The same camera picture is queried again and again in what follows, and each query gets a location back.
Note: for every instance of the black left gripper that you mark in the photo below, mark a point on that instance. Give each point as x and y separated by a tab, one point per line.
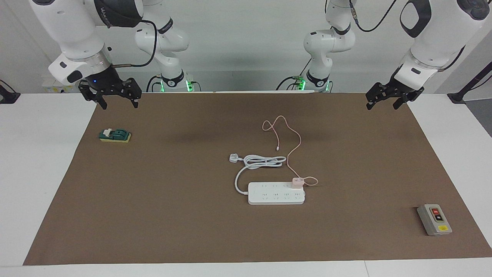
399	92

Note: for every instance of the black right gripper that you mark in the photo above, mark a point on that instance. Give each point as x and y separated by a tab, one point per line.
105	82

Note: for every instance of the pink charger adapter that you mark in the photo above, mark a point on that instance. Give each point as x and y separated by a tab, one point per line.
298	182

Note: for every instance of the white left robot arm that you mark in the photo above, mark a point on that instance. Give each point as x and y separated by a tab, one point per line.
434	42

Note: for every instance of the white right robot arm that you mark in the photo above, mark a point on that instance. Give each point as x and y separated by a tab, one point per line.
73	34

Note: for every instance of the white box with yellow labels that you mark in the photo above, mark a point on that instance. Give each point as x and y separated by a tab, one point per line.
57	89

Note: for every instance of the black stand with pole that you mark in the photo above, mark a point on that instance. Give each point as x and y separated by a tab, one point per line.
457	97

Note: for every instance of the black table clamp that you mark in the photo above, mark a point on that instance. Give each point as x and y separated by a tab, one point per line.
7	98

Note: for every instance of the brown table mat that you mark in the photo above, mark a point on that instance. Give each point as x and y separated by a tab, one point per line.
173	215

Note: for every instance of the green knife switch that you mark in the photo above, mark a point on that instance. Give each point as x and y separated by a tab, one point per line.
119	135

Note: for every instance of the grey on-off switch box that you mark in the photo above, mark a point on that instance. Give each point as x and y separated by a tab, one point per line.
432	223

